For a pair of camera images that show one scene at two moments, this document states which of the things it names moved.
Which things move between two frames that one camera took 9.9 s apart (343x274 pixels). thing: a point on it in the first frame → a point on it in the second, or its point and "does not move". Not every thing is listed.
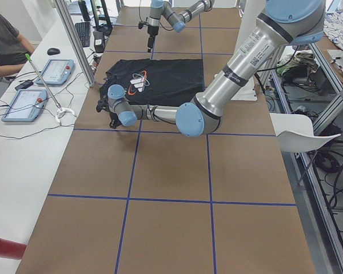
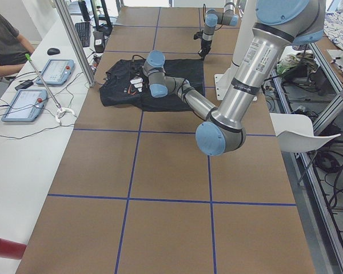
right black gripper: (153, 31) → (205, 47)
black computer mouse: (52, 51) does not move
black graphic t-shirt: (154, 82) does not move
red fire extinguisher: (4, 248) does not move
